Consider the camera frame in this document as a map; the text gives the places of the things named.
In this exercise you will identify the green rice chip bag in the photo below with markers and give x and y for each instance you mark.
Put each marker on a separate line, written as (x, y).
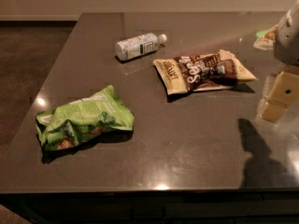
(80, 121)

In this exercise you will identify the beige snack bag at edge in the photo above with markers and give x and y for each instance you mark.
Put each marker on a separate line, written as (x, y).
(265, 40)

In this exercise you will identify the brown chip bag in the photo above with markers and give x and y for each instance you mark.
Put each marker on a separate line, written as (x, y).
(210, 72)

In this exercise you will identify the clear plastic water bottle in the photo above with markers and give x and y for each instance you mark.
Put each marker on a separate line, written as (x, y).
(137, 46)

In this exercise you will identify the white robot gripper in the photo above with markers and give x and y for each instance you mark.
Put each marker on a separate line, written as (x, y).
(288, 37)

